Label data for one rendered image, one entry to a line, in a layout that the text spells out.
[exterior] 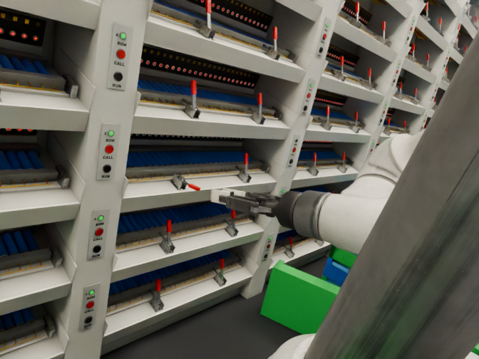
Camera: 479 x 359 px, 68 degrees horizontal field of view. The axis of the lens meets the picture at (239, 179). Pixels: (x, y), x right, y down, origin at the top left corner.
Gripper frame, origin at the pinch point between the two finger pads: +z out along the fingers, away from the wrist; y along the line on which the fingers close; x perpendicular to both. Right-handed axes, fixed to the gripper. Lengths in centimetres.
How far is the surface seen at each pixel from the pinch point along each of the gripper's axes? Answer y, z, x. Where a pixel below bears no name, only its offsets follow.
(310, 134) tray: 58, 13, 16
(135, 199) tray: -13.3, 17.1, -1.9
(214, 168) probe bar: 17.3, 22.1, 3.7
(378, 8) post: 114, 14, 76
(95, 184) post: -23.7, 16.1, 2.5
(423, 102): 183, 8, 40
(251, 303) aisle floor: 43, 25, -50
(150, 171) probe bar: -6.1, 21.6, 4.0
